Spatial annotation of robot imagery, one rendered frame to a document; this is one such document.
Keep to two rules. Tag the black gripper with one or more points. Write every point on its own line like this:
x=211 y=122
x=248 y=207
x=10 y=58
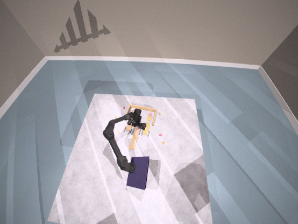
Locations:
x=139 y=125

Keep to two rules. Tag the tan flat strip with blue lines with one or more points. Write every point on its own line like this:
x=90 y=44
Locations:
x=128 y=127

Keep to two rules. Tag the tan flat board with green stripes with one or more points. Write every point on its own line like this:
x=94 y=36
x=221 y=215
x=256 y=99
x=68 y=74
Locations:
x=145 y=132

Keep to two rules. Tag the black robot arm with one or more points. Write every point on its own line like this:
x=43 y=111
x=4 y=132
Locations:
x=108 y=133

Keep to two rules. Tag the tan strip with blue dots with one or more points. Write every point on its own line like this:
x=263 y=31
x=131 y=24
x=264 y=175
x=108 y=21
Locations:
x=134 y=139

